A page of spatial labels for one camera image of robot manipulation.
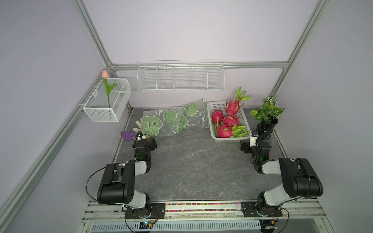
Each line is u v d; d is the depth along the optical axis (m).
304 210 0.74
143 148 0.70
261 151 0.71
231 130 0.90
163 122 1.03
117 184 0.45
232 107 1.04
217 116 1.05
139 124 1.08
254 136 0.81
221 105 1.12
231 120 0.99
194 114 1.08
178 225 0.71
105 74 0.83
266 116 0.83
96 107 0.74
